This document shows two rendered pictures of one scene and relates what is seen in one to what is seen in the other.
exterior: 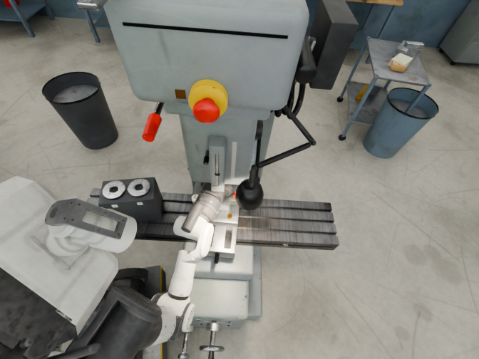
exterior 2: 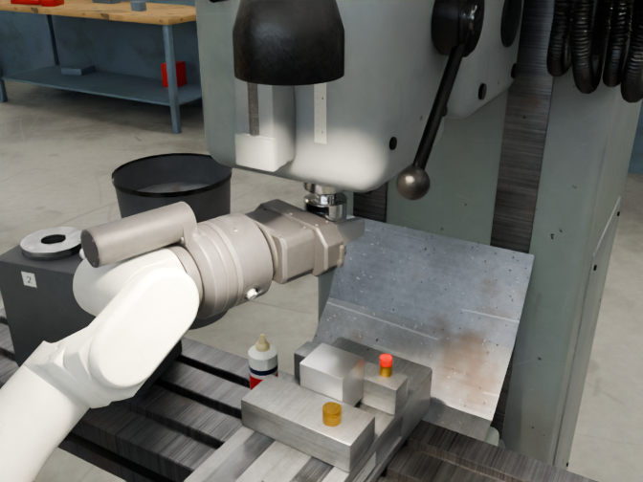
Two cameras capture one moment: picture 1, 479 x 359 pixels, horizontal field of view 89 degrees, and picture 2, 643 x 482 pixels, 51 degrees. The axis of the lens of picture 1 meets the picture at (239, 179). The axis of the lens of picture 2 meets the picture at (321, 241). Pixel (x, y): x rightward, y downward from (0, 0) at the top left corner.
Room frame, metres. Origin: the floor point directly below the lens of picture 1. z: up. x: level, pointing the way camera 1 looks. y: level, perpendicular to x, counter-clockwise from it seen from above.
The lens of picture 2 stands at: (-0.03, -0.29, 1.54)
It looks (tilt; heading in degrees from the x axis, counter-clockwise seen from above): 25 degrees down; 32
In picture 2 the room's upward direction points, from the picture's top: straight up
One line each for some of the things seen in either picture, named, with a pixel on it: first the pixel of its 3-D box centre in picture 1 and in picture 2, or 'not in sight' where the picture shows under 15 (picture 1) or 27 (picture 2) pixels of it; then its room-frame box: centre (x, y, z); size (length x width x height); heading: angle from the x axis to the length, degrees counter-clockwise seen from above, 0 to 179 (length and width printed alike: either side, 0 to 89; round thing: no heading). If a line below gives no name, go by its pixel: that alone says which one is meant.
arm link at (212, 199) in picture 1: (211, 196); (259, 251); (0.46, 0.10, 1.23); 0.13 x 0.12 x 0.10; 75
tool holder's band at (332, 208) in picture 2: not in sight; (325, 201); (0.55, 0.07, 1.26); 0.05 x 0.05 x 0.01
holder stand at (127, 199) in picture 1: (133, 200); (92, 304); (0.53, 0.47, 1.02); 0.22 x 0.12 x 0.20; 104
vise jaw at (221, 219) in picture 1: (221, 217); (306, 420); (0.49, 0.06, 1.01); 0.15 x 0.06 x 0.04; 90
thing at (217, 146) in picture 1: (217, 166); (262, 43); (0.44, 0.07, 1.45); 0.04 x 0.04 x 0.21; 3
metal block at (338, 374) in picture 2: (222, 204); (331, 380); (0.55, 0.06, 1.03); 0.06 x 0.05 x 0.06; 90
